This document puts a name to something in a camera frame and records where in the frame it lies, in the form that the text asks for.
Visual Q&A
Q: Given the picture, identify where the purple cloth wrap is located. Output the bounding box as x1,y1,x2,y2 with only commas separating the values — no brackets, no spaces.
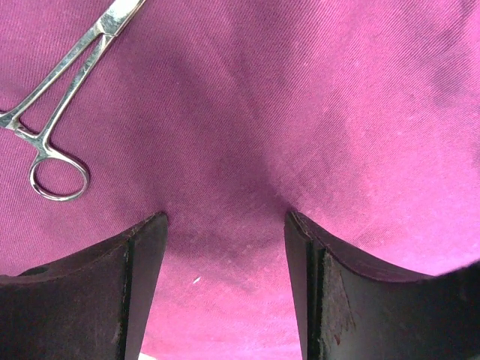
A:
1,1,479,359

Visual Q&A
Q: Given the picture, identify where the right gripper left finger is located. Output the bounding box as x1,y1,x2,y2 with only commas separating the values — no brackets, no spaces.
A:
1,213,168,359

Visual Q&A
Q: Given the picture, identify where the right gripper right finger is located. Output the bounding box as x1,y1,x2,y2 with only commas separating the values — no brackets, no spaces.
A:
284,211,479,360

